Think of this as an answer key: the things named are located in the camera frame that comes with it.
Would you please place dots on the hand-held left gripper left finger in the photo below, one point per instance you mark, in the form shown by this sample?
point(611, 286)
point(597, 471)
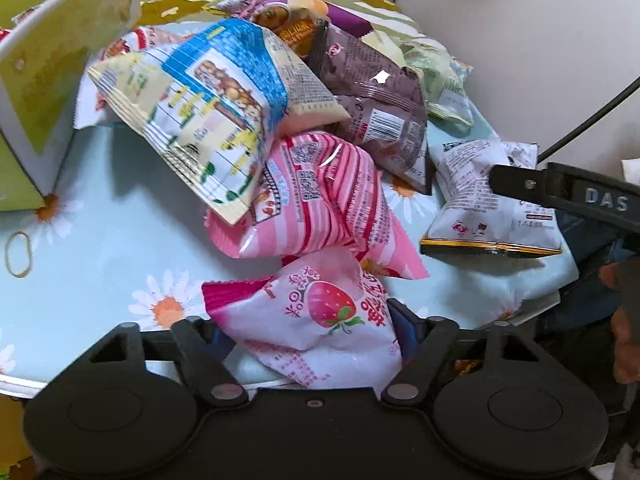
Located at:
point(216, 335)

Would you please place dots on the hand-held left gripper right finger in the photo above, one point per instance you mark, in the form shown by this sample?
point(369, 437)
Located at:
point(407, 335)

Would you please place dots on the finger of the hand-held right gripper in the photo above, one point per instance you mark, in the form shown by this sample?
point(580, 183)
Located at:
point(525, 181)

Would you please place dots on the white gold-edged snack packet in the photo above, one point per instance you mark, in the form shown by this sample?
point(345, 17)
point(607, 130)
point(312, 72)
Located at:
point(475, 210)

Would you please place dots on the white pink strawberry snack packet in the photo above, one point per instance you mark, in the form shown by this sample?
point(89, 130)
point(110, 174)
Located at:
point(325, 310)

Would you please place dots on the pale green snack packet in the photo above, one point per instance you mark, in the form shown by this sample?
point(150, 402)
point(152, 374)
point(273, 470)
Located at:
point(440, 80)

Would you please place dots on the pink striped snack packet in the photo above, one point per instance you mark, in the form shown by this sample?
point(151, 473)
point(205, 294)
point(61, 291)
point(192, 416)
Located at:
point(325, 200)

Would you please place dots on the blue yellow snack packet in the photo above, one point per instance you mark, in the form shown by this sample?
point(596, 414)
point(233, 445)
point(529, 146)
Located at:
point(210, 110)

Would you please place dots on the yellow green cardboard box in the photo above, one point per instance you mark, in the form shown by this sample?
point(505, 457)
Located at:
point(40, 85)

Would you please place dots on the person's right hand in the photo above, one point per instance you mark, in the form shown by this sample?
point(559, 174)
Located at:
point(626, 345)

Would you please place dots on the tan rubber band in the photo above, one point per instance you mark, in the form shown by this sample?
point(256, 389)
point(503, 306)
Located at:
point(30, 255)

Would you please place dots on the dark purple snack packet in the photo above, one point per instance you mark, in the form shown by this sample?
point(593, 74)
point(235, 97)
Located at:
point(352, 20)

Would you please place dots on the orange brown snack packet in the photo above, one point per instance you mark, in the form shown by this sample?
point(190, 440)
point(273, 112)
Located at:
point(300, 35)

